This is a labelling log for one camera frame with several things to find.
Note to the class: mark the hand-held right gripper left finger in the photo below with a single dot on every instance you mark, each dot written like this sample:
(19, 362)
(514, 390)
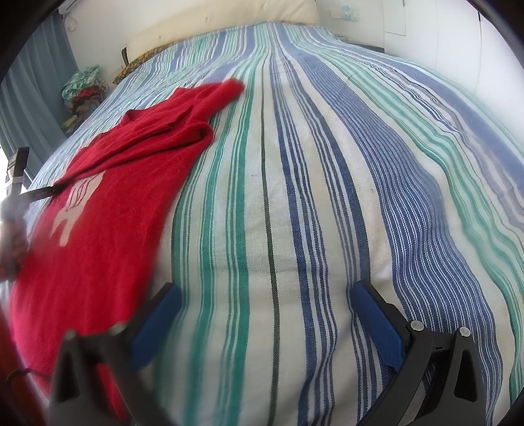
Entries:
(157, 323)

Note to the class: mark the person's orange clothing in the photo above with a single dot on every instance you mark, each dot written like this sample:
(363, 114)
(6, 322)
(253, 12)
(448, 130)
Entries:
(9, 377)

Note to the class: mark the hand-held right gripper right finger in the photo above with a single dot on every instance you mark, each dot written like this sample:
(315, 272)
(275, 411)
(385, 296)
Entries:
(378, 323)

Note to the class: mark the bed with striped cover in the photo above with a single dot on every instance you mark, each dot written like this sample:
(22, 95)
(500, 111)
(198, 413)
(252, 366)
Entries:
(307, 184)

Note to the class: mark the white wardrobe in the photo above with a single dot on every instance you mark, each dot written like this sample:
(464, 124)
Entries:
(458, 49)

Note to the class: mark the wall socket plate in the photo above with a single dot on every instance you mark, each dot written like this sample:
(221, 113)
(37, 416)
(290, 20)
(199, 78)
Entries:
(344, 12)

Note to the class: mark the pile of colourful clothes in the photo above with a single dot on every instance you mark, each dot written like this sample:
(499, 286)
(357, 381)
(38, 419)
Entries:
(84, 94)

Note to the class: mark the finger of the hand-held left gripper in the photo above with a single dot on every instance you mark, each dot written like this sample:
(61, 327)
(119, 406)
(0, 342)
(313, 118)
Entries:
(43, 192)

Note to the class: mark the cream padded headboard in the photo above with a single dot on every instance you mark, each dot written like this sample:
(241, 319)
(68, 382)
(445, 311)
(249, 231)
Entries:
(229, 24)

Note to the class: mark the blue curtain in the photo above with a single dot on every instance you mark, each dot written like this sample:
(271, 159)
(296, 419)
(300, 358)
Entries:
(37, 102)

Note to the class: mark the dark nightstand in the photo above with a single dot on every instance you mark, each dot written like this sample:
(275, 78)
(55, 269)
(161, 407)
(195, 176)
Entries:
(364, 46)

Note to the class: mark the yellow patterned pillow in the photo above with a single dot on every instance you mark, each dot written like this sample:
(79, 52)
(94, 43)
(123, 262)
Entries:
(143, 61)

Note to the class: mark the red sweater with white animal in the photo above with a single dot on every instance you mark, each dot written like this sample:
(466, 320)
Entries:
(123, 196)

